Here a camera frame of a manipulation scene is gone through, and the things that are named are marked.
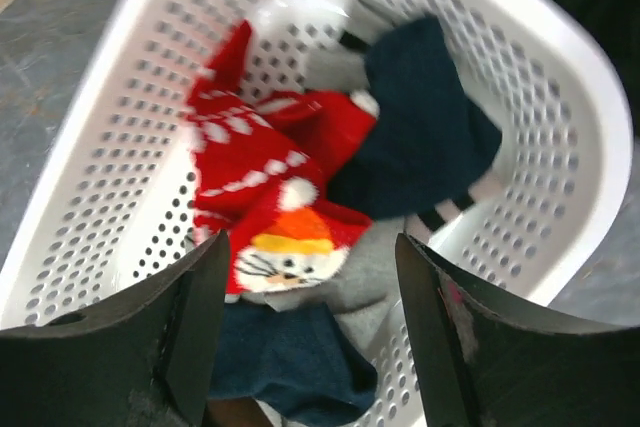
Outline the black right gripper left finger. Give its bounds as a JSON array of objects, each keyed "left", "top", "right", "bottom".
[{"left": 1, "top": 233, "right": 230, "bottom": 426}]

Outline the grey sock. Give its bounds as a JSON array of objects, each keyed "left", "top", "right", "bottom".
[{"left": 264, "top": 47, "right": 404, "bottom": 324}]

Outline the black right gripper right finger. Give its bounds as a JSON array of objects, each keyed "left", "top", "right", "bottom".
[{"left": 395, "top": 234, "right": 639, "bottom": 426}]

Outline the navy blue sock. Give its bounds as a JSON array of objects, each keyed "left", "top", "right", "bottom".
[
  {"left": 209, "top": 302, "right": 378, "bottom": 426},
  {"left": 327, "top": 15, "right": 502, "bottom": 220}
]

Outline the white perforated laundry basket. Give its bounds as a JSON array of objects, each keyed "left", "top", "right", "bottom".
[{"left": 1, "top": 0, "right": 633, "bottom": 426}]

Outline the red patterned Christmas sock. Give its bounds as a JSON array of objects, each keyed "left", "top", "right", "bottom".
[{"left": 187, "top": 21, "right": 324, "bottom": 233}]

